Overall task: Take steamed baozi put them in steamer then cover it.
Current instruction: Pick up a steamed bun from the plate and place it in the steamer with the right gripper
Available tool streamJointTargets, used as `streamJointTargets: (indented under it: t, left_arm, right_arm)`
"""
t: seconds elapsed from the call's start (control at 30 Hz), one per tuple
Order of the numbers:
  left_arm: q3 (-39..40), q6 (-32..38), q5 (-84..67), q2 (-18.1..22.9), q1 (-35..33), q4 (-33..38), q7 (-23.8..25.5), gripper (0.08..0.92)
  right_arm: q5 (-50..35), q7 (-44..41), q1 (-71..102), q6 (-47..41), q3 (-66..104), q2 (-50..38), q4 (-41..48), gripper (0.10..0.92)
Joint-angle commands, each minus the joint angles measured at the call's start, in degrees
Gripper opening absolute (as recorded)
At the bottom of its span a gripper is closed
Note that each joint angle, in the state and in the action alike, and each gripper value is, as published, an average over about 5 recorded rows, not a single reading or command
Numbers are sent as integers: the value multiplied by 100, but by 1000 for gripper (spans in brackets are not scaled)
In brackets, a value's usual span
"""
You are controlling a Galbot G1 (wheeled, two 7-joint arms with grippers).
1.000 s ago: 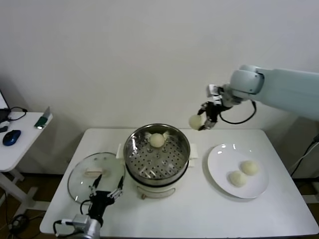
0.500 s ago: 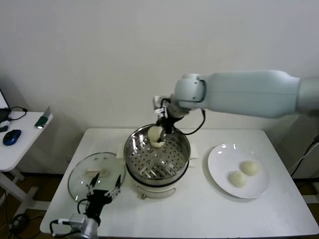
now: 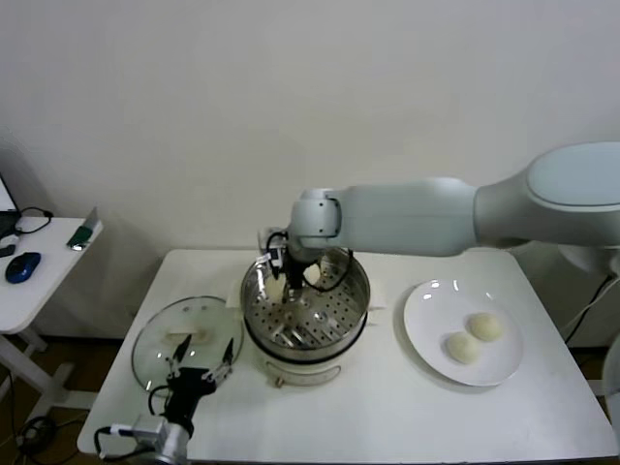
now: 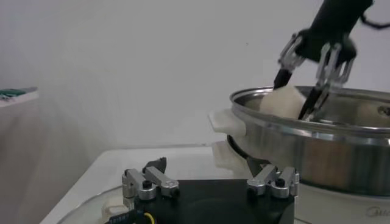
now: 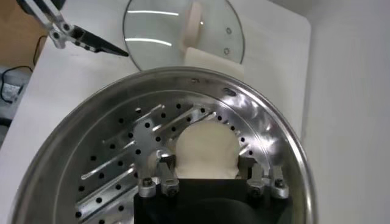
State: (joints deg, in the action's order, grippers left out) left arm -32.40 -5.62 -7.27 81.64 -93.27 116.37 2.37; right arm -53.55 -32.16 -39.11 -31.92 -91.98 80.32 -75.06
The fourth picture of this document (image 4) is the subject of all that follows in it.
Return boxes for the perforated steel steamer basket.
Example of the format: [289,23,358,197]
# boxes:
[208,85,390,197]

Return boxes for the white side table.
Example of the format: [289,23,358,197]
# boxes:
[0,91,40,108]

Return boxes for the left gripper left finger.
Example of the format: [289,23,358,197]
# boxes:
[121,156,181,201]

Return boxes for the white steamed baozi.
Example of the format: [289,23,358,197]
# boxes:
[258,85,307,120]

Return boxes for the white electric cooker base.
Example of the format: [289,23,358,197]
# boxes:
[211,140,390,224]

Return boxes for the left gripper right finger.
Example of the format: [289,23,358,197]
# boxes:
[246,156,300,200]

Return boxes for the glass lid white handle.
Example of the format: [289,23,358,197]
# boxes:
[56,184,135,224]

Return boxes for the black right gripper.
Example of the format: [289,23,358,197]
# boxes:
[273,0,375,122]

